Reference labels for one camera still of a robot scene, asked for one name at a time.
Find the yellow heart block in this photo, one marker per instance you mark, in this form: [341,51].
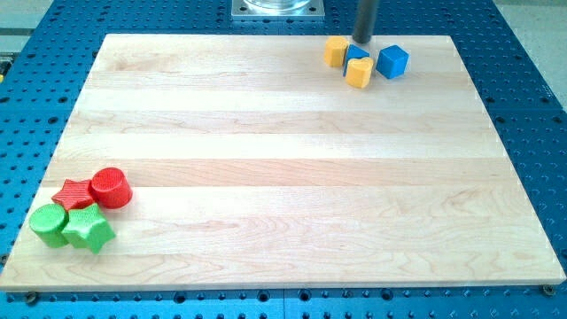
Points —
[358,72]

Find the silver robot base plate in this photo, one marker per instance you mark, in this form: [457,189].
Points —
[277,9]

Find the green cylinder block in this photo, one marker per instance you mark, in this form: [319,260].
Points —
[47,222]

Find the yellow hexagon block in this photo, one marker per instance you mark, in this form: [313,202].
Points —
[335,51]

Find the blue triangular block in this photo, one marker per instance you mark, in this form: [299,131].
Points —
[353,51]

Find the green star block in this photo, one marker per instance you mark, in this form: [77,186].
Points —
[88,228]

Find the blue cube block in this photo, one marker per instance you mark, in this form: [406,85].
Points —
[392,61]

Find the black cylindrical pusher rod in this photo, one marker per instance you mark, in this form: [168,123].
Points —
[365,20]

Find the red star block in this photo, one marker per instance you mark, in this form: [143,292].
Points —
[74,195]

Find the wooden board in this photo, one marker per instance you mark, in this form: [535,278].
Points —
[254,165]

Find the red cylinder block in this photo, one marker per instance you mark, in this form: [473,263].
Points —
[110,188]

